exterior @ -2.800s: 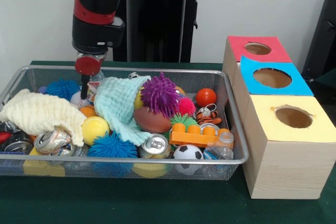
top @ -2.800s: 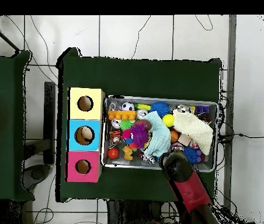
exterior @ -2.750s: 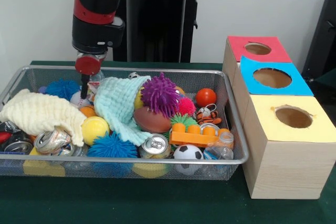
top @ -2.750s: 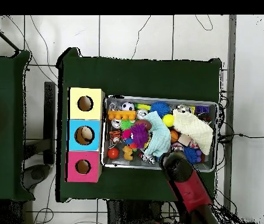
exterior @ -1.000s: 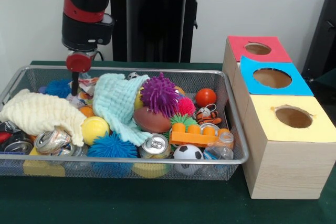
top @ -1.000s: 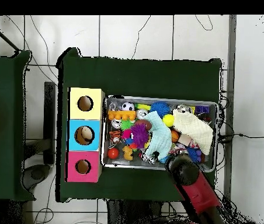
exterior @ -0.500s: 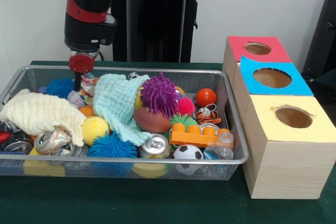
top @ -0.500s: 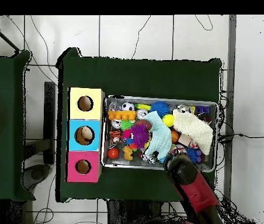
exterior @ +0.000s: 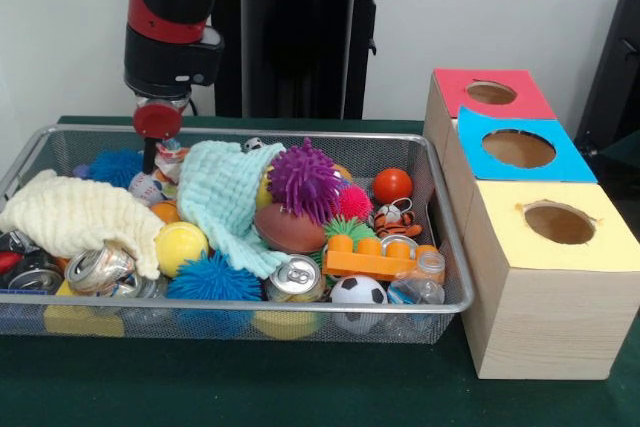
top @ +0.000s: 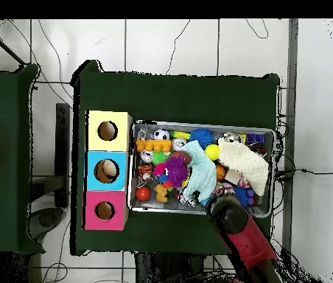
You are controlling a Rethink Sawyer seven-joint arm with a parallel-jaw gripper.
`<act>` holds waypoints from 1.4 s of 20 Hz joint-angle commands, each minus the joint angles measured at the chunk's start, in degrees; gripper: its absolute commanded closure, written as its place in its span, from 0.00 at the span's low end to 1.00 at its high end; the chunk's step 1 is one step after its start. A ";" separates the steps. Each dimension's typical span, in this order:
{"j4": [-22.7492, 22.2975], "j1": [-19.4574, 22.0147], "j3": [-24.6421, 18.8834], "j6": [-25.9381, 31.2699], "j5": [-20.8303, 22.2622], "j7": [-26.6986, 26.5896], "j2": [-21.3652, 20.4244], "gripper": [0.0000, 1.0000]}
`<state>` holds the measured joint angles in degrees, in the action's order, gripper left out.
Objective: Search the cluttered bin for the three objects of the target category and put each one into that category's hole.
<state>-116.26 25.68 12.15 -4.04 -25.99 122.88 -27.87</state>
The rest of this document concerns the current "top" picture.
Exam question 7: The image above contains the light teal waffle cloth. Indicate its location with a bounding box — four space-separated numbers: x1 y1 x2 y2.
180 140 218 203

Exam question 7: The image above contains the wooden box with three holes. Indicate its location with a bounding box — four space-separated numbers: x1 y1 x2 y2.
82 110 133 231

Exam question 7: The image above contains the purple spiky rubber ball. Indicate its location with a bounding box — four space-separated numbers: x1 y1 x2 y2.
164 156 189 189

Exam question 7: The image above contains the brown toy football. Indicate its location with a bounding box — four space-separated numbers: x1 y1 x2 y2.
170 150 192 166

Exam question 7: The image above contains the orange toy building block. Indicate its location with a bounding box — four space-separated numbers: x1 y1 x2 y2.
136 139 172 153

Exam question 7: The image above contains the black and white soccer ball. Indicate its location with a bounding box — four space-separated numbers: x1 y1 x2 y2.
153 128 171 142

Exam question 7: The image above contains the blue spiky rubber ball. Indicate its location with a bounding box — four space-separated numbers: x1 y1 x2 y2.
234 186 250 207
189 127 215 150

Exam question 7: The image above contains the red smooth ball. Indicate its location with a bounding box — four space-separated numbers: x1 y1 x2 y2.
136 186 151 202

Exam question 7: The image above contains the yellow smooth ball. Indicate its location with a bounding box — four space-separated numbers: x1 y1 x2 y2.
204 144 221 162

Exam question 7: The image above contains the cream waffle cloth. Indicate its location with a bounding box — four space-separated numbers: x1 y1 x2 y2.
217 137 270 197

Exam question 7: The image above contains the grey stand base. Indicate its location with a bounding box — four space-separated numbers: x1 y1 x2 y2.
27 206 65 241

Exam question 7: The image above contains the dark green side table cloth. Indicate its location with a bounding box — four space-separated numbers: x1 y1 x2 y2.
0 64 45 254

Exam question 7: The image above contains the shallow wire mesh bin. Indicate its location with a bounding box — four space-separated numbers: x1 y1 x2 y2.
127 119 276 218

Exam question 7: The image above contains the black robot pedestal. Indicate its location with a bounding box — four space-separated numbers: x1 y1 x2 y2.
133 252 214 283

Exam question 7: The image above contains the black power cable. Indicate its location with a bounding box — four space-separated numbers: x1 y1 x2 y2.
275 167 333 181

